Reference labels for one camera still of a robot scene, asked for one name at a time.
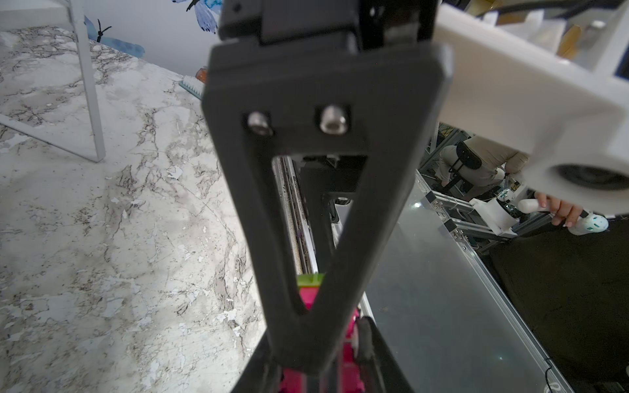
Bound pink toy car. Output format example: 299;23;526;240
272;271;366;392

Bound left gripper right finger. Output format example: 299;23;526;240
355;317;413;393

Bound white handheld controller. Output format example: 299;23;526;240
517;198;609;236

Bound teal plastic comb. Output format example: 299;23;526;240
179;75;205;100

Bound person hand in background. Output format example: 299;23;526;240
534;192;583;228

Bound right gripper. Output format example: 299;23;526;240
218;0;437;47

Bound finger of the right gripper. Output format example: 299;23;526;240
202;34;454;375

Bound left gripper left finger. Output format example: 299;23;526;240
231;334;280;393

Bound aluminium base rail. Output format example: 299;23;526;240
272;156;576;393

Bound white two-tier shelf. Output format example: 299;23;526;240
1;1;106;162

